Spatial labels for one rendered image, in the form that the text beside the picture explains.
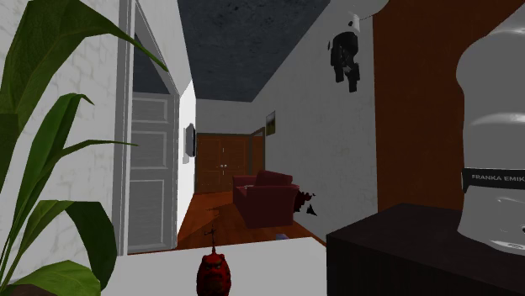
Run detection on green leafy plant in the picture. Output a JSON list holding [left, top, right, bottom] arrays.
[[0, 0, 170, 296]]

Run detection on wall-mounted television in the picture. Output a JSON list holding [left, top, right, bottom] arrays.
[[183, 122, 198, 159]]

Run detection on dark red armchair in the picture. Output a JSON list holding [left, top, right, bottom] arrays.
[[232, 170, 301, 230]]

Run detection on dark robot stand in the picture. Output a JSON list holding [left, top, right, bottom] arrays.
[[326, 203, 525, 296]]

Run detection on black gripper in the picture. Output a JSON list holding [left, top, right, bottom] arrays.
[[330, 31, 362, 93]]

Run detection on dark red small plant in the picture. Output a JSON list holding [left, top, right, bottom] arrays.
[[292, 189, 318, 218]]

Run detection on framed wall picture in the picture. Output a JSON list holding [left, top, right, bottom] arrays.
[[265, 109, 277, 137]]

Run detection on white panelled door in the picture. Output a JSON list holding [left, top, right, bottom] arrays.
[[126, 91, 180, 254]]

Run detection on red round figure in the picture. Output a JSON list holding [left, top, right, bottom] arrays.
[[195, 226, 232, 296]]

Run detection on brown wooden double door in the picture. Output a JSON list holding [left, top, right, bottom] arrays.
[[194, 132, 252, 194]]

